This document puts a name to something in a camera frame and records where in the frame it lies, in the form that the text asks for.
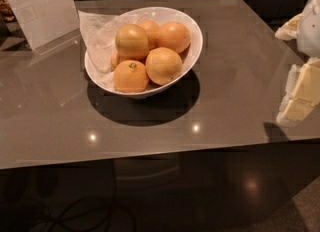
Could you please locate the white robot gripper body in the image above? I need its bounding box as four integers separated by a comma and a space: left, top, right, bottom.
297, 0, 320, 57

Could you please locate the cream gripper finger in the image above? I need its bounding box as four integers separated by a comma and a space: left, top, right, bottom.
275, 14, 302, 41
276, 57, 320, 127

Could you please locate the white ceramic bowl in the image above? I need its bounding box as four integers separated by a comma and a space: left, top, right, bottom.
83, 6, 204, 100

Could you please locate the orange with green stem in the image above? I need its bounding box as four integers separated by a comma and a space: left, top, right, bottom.
113, 60, 149, 93

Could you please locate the small hidden orange left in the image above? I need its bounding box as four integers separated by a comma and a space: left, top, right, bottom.
110, 50, 131, 69

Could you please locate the white paper napkin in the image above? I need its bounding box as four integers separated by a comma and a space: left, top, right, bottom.
79, 11, 137, 91

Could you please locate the clear acrylic sign holder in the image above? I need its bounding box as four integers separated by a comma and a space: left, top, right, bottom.
8, 0, 79, 51

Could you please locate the black cable on floor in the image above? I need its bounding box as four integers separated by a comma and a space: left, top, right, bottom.
29, 162, 137, 232

